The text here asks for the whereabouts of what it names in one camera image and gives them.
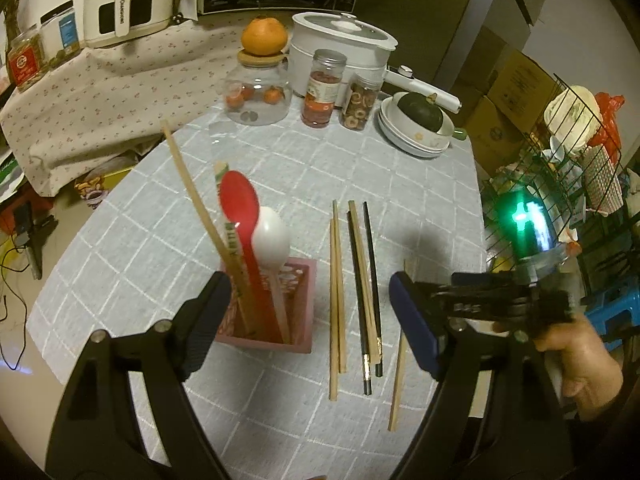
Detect jar of dried slices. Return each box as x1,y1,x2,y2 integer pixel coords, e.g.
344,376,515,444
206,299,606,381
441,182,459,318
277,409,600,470
339,72,381,132

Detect white plastic spoon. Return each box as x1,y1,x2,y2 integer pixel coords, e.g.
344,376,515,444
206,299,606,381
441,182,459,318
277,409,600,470
251,207,292,345

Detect grey refrigerator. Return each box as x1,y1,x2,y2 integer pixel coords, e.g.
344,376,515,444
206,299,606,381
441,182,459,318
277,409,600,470
350,0,553,97

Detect red plastic spoon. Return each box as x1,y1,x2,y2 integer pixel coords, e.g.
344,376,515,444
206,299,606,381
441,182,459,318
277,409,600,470
219,170,282,344

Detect black wire dish rack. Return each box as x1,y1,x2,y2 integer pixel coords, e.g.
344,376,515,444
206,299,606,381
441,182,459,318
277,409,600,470
481,72,640,313

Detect grey checked tablecloth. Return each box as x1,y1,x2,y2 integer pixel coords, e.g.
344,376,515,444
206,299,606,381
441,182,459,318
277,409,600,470
27,105,488,480

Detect white air fryer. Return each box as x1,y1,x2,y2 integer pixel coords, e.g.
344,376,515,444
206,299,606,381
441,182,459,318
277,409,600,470
82,0,184,50

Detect large orange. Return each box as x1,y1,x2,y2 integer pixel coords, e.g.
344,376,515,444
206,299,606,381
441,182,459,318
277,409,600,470
241,17,290,57

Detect black cable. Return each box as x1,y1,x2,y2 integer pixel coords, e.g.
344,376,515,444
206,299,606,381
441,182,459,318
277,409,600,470
0,245,37,372

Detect cardboard box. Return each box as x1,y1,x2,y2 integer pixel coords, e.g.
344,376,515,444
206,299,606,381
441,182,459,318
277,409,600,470
487,50,557,117
462,95,532,172

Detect jar of red spice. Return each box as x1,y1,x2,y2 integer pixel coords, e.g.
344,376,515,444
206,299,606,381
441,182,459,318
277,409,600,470
300,49,348,129

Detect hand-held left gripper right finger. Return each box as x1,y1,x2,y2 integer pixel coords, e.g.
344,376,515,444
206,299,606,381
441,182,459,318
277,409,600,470
389,271,572,480

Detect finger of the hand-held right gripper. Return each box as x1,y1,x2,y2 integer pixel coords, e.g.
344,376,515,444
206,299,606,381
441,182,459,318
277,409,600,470
422,272,540,323

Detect clear jar with blue label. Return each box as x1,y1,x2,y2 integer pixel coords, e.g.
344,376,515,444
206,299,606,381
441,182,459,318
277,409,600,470
39,3,82,62

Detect white plates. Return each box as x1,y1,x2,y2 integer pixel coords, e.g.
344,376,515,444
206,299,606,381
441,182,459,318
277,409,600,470
543,85,604,152

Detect clear jar with red label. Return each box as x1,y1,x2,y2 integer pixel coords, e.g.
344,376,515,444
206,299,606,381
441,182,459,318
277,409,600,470
6,32,47,94

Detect stack of white bowls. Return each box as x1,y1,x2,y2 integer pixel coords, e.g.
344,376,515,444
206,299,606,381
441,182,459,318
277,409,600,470
377,92,456,159

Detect floral tablecloth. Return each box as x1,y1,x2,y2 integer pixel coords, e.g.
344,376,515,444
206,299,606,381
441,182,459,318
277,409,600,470
0,10,301,200

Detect yellow cartoon box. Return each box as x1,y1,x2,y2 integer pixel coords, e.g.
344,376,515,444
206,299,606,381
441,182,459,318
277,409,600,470
74,167,134,211

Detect glass jar with cork lid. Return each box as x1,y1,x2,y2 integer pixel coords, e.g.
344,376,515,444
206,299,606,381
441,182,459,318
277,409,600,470
224,49,294,126

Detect blue plastic stool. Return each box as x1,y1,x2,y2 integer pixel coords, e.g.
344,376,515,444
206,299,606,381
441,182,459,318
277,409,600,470
584,292,640,357

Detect brown wooden chopstick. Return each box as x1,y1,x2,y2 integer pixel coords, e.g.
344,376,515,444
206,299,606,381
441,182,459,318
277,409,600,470
348,200,381,365

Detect black chopstick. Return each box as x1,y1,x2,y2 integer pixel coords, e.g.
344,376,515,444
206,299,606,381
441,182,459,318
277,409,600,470
346,210,372,396
362,201,384,379

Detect pink plastic utensil basket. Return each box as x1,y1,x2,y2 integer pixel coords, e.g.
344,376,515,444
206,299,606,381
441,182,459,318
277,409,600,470
215,256,316,355

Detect person's right hand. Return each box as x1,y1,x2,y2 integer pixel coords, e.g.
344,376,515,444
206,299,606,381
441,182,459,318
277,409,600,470
532,317,624,423

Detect dark green squash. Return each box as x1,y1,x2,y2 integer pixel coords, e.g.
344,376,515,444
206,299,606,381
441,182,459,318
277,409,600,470
396,92,444,134

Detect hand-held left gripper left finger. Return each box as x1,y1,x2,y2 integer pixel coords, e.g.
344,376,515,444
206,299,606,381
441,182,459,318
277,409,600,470
45,271,233,480

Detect white electric cooking pot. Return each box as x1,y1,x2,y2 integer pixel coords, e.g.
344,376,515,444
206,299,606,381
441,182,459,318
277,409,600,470
289,11,462,114

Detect black device on floor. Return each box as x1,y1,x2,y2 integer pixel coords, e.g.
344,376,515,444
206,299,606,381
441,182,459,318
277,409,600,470
14,205,57,282

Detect red plastic bag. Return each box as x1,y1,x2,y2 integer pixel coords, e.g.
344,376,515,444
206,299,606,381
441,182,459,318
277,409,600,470
594,92,629,162

